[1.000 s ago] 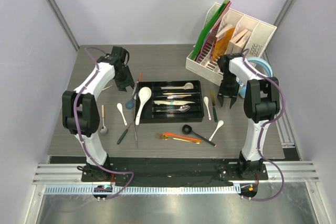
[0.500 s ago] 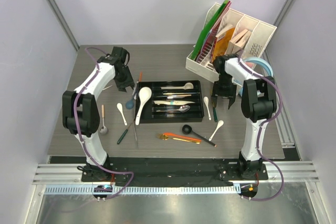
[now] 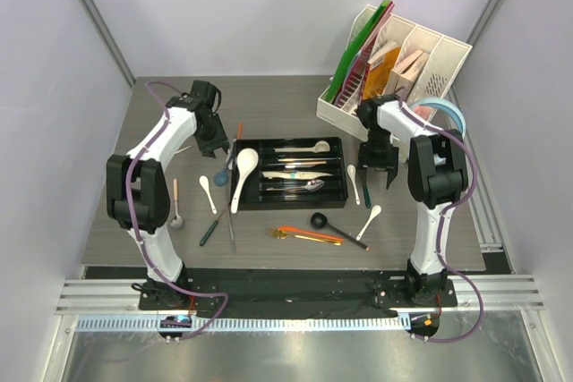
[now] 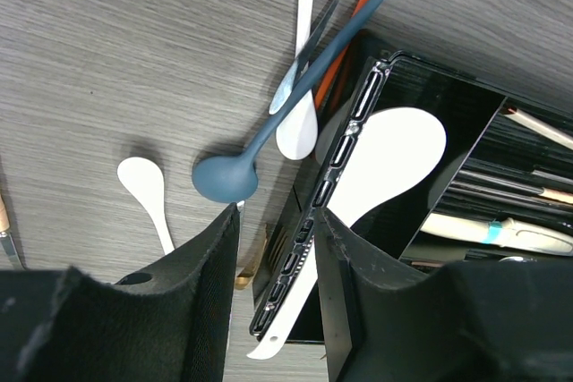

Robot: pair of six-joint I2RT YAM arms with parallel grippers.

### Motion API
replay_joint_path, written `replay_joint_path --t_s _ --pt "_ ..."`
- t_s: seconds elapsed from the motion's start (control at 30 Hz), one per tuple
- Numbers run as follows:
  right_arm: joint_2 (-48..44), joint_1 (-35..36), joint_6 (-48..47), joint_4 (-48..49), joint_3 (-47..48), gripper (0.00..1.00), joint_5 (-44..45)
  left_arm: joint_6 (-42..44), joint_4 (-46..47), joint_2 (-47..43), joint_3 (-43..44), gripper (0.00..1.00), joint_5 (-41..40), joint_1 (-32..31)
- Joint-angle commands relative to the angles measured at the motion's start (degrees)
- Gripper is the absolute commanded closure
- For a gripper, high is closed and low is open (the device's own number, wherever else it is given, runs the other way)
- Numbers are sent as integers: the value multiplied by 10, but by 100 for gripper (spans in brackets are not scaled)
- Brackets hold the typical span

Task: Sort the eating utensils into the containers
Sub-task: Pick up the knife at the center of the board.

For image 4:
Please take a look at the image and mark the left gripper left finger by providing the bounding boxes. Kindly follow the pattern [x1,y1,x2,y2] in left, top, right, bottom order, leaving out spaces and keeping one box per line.
[1,205,240,381]

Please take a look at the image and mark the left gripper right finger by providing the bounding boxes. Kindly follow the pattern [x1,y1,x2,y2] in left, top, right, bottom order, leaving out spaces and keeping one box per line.
[314,209,572,381]

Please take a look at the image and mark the beige sheathed knife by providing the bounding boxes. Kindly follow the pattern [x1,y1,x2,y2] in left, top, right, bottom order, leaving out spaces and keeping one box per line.
[421,213,572,257]

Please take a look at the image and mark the black utensil tray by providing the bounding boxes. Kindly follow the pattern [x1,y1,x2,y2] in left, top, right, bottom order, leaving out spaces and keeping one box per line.
[250,30,572,345]

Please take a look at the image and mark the small white ceramic spoon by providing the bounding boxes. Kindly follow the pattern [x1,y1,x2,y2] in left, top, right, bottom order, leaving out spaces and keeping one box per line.
[116,157,175,254]

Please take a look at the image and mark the blue silicone spoon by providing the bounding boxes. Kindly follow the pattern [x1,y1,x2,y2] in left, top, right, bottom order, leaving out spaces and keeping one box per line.
[192,0,384,204]

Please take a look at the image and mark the large white rice spoon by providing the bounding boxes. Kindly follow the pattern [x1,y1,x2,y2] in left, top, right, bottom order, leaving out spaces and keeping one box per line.
[247,107,447,360]

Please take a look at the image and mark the chopsticks in tray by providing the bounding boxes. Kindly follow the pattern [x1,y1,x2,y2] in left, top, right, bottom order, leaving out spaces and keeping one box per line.
[501,104,572,205]

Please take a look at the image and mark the white spoon behind tray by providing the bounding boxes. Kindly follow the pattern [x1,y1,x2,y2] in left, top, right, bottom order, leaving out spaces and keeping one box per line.
[275,0,320,162]

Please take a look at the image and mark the green handled fork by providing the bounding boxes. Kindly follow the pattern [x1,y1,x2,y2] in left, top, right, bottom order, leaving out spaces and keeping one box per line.
[234,225,287,291]

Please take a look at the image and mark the steel spoon wooden handle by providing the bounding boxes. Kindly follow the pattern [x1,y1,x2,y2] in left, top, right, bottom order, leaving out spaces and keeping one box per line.
[0,198,25,270]

